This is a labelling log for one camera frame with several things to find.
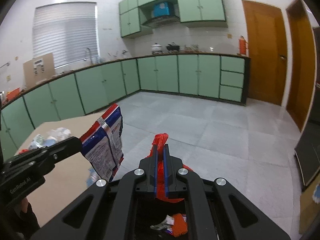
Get red blue snack wrapper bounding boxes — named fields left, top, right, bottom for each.
left=80, top=103, right=124, bottom=182

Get red plastic trash bag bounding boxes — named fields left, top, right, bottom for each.
left=152, top=133, right=185, bottom=204

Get trash inside bin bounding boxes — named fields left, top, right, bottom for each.
left=150, top=213, right=188, bottom=237

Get black trash bin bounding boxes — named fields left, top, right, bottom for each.
left=132, top=194, right=221, bottom=240

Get blue white paper cup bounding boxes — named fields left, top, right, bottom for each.
left=43, top=136, right=58, bottom=147

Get green white plastic package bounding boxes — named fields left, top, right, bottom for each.
left=28, top=134, right=46, bottom=150

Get crumpled white tissue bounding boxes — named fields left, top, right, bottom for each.
left=47, top=127, right=72, bottom=141

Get orange basket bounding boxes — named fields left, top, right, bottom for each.
left=6, top=88, right=20, bottom=101

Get cardboard box with scale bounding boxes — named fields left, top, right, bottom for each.
left=23, top=53, right=55, bottom=88

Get chrome sink faucet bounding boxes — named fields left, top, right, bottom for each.
left=84, top=47, right=93, bottom=65

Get black shelf unit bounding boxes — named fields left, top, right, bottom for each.
left=295, top=27, right=320, bottom=191

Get window blinds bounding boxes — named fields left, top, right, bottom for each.
left=32, top=2, right=100, bottom=68

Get green base cabinets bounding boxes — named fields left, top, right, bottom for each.
left=1, top=53, right=250, bottom=159

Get white cooking pot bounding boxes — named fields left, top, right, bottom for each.
left=151, top=43, right=163, bottom=55

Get black wok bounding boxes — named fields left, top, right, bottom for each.
left=166, top=42, right=180, bottom=53

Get brown wooden door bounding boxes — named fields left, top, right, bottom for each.
left=286, top=0, right=316, bottom=130
left=242, top=0, right=287, bottom=105

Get range hood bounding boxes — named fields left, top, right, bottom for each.
left=142, top=15, right=180, bottom=29

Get blue box above hood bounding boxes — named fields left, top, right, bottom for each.
left=153, top=2, right=175, bottom=17

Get orange thermos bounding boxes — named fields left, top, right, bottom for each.
left=239, top=36, right=247, bottom=55

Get green wall cabinets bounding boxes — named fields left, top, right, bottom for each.
left=119, top=0, right=227, bottom=38

